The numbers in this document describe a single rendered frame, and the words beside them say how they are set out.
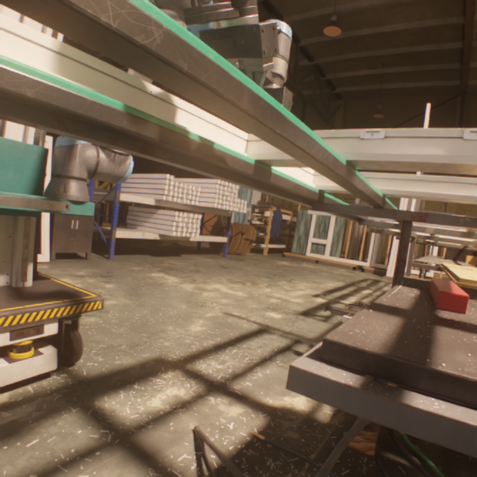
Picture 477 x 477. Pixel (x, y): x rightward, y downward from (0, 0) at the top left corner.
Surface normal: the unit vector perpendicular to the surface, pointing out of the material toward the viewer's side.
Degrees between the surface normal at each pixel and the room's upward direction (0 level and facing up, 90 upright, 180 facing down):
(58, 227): 90
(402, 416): 90
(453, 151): 90
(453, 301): 90
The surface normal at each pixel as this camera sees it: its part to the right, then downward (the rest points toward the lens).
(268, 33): 0.78, 0.32
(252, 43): -0.61, 0.56
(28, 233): 0.89, 0.14
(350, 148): -0.56, -0.02
